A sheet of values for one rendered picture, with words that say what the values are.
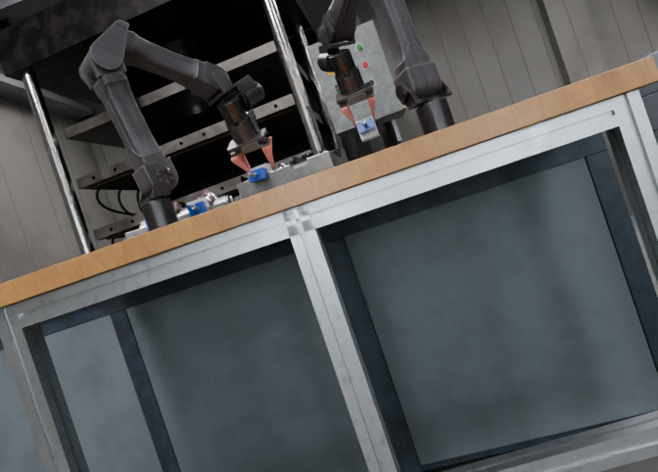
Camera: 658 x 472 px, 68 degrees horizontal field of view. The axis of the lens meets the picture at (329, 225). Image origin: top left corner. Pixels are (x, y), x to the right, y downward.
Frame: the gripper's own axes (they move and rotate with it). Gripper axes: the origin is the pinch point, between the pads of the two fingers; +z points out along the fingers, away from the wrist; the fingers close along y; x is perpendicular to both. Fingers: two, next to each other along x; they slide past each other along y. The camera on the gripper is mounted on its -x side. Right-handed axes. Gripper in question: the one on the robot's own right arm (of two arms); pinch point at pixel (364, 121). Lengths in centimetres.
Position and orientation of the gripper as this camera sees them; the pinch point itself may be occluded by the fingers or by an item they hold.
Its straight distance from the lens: 137.7
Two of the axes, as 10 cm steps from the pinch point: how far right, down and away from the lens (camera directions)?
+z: 3.7, 8.2, 4.4
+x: 0.0, 4.7, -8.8
